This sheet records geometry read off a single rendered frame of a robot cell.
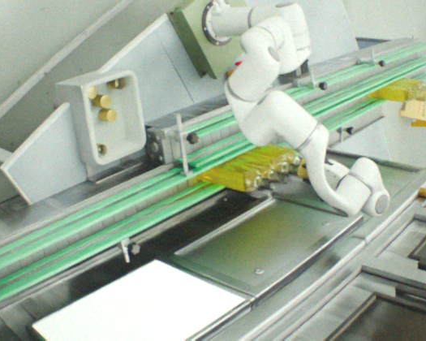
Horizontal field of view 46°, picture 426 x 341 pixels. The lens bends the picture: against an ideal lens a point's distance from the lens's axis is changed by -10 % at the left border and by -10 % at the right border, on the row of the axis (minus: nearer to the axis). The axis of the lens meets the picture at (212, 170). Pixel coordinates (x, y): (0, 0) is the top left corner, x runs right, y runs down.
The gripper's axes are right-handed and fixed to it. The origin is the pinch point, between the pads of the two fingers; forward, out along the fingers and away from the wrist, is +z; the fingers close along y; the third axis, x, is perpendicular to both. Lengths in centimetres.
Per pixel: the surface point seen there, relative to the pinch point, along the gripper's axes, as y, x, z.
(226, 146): 6.0, 13.1, 21.6
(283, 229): -13.0, 10.8, -0.7
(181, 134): 15.5, 29.9, 14.2
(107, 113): 23, 45, 26
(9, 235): 5, 81, 10
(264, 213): -13.0, 9.3, 11.0
